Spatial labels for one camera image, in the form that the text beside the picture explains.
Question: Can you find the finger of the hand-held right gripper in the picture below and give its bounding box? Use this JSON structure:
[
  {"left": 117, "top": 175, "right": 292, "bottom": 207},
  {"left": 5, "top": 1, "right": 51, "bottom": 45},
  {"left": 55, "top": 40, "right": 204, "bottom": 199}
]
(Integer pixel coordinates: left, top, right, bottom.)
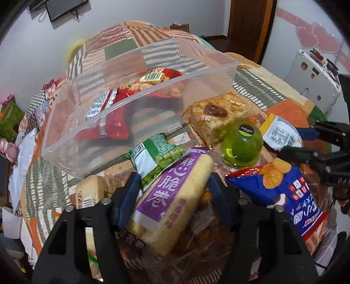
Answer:
[
  {"left": 279, "top": 146, "right": 329, "bottom": 172},
  {"left": 297, "top": 120, "right": 346, "bottom": 149}
]

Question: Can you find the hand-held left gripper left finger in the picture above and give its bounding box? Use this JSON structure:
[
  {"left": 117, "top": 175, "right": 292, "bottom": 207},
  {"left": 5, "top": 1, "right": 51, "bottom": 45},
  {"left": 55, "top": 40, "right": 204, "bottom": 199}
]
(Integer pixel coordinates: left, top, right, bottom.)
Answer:
[{"left": 32, "top": 173, "right": 143, "bottom": 284}]

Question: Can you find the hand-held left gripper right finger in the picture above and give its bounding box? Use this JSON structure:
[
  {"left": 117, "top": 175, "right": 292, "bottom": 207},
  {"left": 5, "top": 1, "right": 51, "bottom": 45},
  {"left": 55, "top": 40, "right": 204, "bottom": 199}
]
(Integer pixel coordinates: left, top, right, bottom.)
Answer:
[{"left": 206, "top": 173, "right": 319, "bottom": 284}]

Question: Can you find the small white snack packet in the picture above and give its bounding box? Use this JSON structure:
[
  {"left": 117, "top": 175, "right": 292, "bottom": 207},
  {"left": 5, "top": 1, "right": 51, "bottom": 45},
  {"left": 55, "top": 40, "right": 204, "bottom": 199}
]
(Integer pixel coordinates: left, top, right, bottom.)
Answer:
[{"left": 258, "top": 113, "right": 303, "bottom": 151}]

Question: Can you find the bread packet with green label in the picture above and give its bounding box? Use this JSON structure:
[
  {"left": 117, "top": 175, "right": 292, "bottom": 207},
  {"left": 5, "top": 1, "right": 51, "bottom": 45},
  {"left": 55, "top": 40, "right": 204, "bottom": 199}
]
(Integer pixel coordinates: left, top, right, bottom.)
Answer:
[{"left": 75, "top": 175, "right": 128, "bottom": 209}]

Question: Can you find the blue chip packet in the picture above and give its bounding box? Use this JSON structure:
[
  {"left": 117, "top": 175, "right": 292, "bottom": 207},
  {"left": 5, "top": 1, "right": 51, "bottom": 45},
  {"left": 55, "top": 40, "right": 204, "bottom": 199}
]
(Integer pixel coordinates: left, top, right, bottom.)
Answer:
[{"left": 226, "top": 158, "right": 330, "bottom": 237}]

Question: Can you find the purple label roll snack packet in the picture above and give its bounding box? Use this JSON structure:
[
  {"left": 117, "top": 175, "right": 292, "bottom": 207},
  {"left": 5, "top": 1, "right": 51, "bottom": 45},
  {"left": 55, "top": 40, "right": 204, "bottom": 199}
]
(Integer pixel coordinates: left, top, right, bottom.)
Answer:
[{"left": 128, "top": 147, "right": 214, "bottom": 256}]

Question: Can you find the green pea snack packet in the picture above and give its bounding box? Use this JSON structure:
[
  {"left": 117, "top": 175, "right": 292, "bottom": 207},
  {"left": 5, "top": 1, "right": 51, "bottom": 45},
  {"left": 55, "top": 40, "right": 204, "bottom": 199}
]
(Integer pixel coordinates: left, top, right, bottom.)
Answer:
[{"left": 126, "top": 133, "right": 192, "bottom": 191}]

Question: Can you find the green translucent sphere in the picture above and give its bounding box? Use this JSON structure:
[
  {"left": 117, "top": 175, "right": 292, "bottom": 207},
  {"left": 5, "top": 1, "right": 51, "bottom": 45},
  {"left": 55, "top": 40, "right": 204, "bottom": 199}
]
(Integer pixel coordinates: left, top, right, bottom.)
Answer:
[{"left": 220, "top": 121, "right": 264, "bottom": 168}]

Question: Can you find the nut brittle packet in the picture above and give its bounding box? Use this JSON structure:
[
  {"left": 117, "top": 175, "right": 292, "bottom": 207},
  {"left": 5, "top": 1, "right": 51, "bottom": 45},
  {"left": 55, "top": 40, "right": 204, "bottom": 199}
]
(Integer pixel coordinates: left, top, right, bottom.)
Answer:
[{"left": 182, "top": 92, "right": 259, "bottom": 145}]

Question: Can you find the clear plastic container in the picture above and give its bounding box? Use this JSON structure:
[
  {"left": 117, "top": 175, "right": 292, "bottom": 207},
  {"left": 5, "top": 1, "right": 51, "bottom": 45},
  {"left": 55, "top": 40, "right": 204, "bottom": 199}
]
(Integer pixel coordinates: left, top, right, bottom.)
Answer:
[{"left": 41, "top": 37, "right": 242, "bottom": 181}]

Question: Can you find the white refrigerator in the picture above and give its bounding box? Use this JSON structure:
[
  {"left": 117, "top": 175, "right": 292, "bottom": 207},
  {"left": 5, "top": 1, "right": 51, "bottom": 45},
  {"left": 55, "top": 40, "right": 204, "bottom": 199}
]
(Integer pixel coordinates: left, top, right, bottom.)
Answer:
[{"left": 284, "top": 49, "right": 345, "bottom": 116}]

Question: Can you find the clear packet of brown snack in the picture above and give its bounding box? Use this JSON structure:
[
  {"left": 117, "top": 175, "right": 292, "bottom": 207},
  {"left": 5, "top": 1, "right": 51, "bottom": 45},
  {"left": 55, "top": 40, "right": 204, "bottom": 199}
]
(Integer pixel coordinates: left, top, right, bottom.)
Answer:
[{"left": 117, "top": 188, "right": 247, "bottom": 284}]

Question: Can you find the patchwork blanket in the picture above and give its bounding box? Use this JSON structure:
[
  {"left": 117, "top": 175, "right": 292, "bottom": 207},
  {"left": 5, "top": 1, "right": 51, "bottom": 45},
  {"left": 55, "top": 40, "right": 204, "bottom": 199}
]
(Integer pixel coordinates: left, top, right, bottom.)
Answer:
[{"left": 8, "top": 20, "right": 337, "bottom": 284}]

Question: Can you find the red and silver snack packet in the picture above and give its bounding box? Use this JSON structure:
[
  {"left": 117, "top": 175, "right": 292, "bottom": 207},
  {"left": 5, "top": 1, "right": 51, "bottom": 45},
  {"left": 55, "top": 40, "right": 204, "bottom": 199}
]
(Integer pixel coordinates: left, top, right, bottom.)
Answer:
[{"left": 75, "top": 87, "right": 130, "bottom": 140}]

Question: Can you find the white plastic bag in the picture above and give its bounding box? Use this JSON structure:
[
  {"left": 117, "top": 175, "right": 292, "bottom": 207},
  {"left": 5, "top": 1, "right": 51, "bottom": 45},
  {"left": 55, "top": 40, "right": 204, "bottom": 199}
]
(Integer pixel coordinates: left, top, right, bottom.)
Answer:
[{"left": 8, "top": 128, "right": 38, "bottom": 197}]

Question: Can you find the white paper box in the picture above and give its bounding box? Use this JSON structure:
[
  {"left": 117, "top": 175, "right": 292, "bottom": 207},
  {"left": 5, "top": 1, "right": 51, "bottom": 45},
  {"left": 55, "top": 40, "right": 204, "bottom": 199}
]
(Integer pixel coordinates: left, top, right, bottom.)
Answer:
[{"left": 0, "top": 207, "right": 23, "bottom": 241}]

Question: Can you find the red peanut packet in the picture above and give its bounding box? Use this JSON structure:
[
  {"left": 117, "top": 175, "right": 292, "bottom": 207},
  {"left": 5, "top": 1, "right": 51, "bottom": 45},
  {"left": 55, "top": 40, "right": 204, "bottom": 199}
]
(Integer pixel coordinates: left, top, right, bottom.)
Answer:
[{"left": 128, "top": 67, "right": 187, "bottom": 98}]

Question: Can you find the patterned red white cloth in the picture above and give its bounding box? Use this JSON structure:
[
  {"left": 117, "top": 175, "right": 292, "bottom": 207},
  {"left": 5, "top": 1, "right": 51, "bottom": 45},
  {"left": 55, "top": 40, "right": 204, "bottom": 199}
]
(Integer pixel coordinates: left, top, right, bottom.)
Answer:
[{"left": 19, "top": 79, "right": 64, "bottom": 137}]

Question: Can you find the brown wooden door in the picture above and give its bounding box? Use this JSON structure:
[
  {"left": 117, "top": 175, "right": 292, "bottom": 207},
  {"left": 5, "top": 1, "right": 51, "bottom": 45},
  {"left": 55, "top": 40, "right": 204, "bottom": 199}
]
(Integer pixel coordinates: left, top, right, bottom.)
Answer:
[{"left": 227, "top": 0, "right": 277, "bottom": 53}]

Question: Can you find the pink plush toy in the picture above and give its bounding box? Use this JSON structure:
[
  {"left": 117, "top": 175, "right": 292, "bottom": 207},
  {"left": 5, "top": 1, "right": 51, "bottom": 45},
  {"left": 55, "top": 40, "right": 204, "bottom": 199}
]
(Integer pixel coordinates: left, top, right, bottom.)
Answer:
[{"left": 0, "top": 137, "right": 18, "bottom": 162}]

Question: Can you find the yellow plush cushion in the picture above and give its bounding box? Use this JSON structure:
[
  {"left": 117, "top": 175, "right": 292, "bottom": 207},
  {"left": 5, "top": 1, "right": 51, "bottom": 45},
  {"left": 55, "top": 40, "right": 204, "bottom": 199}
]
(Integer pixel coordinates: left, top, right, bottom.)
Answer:
[{"left": 64, "top": 40, "right": 87, "bottom": 66}]

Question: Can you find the cardboard box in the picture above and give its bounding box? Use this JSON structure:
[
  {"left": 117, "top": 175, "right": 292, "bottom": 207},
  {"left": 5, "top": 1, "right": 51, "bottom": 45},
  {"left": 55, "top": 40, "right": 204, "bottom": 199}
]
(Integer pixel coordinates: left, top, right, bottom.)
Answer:
[{"left": 170, "top": 22, "right": 190, "bottom": 33}]

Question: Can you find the pink heart wall decoration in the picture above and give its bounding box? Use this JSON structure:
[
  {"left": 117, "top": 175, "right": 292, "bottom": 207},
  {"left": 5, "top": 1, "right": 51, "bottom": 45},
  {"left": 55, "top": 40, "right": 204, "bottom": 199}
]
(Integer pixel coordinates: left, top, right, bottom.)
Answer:
[{"left": 276, "top": 7, "right": 343, "bottom": 55}]

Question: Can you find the black wall television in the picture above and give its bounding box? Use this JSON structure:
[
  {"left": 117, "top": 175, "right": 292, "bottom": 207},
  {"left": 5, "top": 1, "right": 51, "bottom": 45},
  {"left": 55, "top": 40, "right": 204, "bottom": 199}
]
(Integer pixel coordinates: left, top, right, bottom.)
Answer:
[{"left": 45, "top": 0, "right": 89, "bottom": 22}]

